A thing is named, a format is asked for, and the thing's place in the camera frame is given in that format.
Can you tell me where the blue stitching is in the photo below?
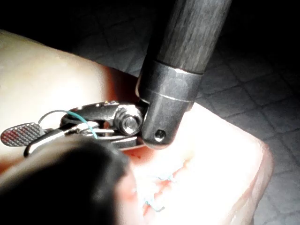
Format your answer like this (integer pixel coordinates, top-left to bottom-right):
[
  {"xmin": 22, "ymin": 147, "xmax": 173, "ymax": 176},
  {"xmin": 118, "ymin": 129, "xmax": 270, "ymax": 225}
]
[{"xmin": 142, "ymin": 172, "xmax": 179, "ymax": 213}]

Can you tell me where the right arm needle driver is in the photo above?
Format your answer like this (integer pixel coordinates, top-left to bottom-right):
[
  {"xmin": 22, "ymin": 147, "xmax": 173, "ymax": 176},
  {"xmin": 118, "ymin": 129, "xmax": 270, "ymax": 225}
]
[{"xmin": 60, "ymin": 100, "xmax": 145, "ymax": 150}]

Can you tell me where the right arm needle driver jaw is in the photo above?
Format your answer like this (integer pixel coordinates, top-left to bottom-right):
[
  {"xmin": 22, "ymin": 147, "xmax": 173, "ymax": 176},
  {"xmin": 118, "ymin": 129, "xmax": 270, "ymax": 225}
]
[
  {"xmin": 23, "ymin": 128, "xmax": 78, "ymax": 158},
  {"xmin": 0, "ymin": 122, "xmax": 68, "ymax": 148}
]

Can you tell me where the dark grid mat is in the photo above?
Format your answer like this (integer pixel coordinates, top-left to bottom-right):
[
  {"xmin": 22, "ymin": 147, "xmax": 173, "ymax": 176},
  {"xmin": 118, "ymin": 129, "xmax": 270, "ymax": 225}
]
[{"xmin": 70, "ymin": 0, "xmax": 300, "ymax": 225}]

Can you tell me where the tissue pad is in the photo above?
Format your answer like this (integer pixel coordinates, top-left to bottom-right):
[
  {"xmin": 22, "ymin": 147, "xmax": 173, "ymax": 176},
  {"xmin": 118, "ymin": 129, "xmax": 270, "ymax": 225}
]
[{"xmin": 0, "ymin": 29, "xmax": 275, "ymax": 225}]

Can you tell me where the blue thread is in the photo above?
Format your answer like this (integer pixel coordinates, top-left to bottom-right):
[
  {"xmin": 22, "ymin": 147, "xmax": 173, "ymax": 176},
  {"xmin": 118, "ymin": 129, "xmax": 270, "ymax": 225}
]
[{"xmin": 37, "ymin": 109, "xmax": 99, "ymax": 139}]

